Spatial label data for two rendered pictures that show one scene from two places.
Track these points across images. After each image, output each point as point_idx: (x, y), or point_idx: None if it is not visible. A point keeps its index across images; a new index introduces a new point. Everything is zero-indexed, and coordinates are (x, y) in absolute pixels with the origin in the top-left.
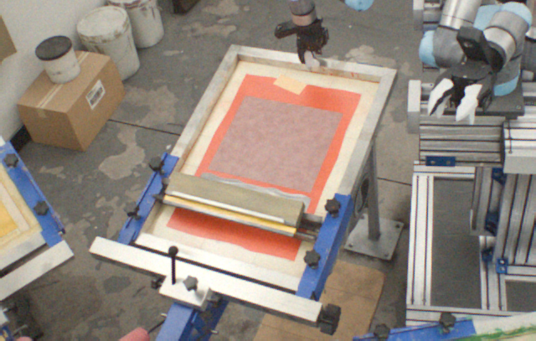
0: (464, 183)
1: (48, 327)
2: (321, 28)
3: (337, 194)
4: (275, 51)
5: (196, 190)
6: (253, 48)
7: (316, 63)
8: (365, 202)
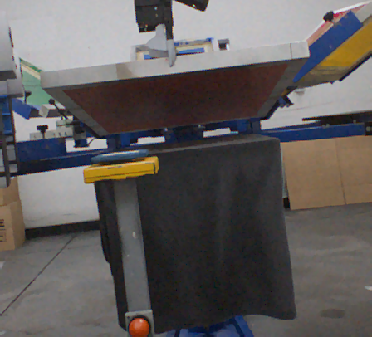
0: None
1: None
2: None
3: None
4: (231, 49)
5: None
6: (267, 45)
7: (152, 51)
8: (122, 314)
